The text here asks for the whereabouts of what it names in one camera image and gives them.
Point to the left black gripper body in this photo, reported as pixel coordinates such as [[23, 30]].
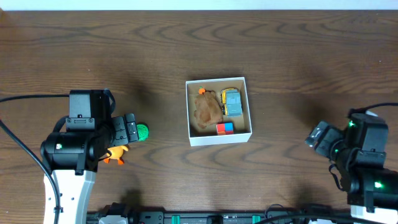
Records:
[[125, 129]]

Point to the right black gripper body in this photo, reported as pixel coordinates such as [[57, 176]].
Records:
[[323, 140]]

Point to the green round disc toy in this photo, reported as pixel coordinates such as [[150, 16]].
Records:
[[143, 132]]

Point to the orange duck toy blue hat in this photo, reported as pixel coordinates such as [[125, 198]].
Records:
[[116, 153]]

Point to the brown plush bear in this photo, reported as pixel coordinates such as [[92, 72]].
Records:
[[208, 110]]

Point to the colourful puzzle cube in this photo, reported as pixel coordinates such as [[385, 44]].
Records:
[[224, 129]]

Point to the yellow grey toy truck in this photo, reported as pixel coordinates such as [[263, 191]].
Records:
[[231, 102]]

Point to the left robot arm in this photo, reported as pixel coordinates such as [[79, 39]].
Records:
[[72, 158]]

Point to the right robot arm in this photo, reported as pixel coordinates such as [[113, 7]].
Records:
[[371, 190]]

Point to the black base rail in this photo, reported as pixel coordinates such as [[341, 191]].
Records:
[[276, 213]]

